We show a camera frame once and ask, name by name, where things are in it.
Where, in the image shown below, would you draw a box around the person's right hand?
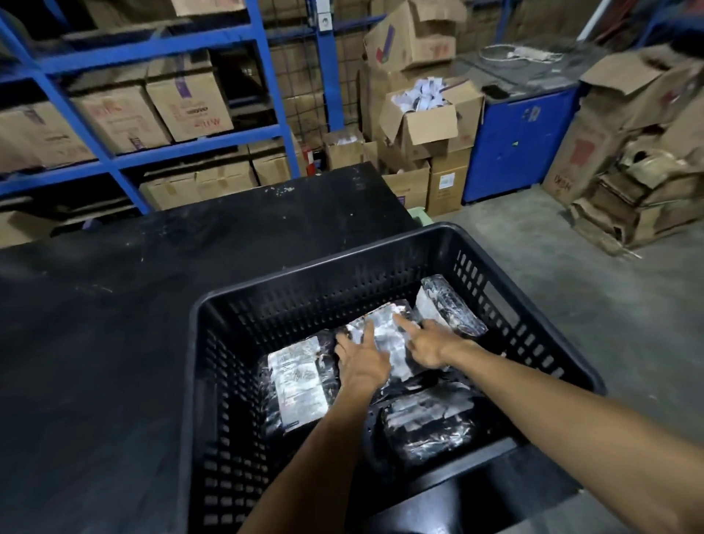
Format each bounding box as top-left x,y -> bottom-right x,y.
393,314 -> 469,371

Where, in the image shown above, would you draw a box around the blue metal cabinet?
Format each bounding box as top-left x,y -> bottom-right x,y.
461,43 -> 608,205

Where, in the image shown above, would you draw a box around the blue metal shelf rack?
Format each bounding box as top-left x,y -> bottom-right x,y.
0,0 -> 388,216

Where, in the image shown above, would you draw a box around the cardboard box white label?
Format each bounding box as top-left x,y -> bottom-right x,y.
427,147 -> 474,217

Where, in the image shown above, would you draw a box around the person's left hand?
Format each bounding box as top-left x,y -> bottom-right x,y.
334,321 -> 393,395

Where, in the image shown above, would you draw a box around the open cardboard box purple print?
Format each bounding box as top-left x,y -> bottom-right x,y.
363,0 -> 469,73

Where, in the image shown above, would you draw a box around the clear plastic packet silver label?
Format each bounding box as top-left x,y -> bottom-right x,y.
342,299 -> 425,387

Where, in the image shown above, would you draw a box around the black plastic crate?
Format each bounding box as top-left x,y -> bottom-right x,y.
177,222 -> 607,534

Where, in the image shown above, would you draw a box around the pile of white paper slips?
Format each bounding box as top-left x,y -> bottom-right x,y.
392,77 -> 453,113

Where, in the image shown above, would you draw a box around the person's right forearm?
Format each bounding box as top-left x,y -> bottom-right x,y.
445,338 -> 704,534

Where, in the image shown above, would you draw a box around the wire mesh panel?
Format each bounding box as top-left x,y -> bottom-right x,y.
263,30 -> 365,146

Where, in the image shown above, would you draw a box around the group of shelved cardboard boxes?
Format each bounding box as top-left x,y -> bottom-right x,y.
0,0 -> 309,248

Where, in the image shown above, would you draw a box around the open cardboard box with papers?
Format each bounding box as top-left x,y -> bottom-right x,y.
378,77 -> 486,162

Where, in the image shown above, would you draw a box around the clear plastic packet dark contents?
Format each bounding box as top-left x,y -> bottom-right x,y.
414,274 -> 488,338
378,381 -> 478,464

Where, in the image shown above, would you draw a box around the small open cardboard box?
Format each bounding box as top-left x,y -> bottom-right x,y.
323,129 -> 368,170

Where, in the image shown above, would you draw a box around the person's left forearm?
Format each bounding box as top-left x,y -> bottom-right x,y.
238,380 -> 387,534

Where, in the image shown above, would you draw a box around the tall brown cardboard box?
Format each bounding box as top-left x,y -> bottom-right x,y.
359,59 -> 399,141

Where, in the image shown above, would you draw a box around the pile of flattened cardboard boxes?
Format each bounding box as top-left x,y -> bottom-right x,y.
541,43 -> 704,258

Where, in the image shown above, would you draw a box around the clear plastic packet white label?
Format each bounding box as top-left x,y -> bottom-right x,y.
263,334 -> 343,436

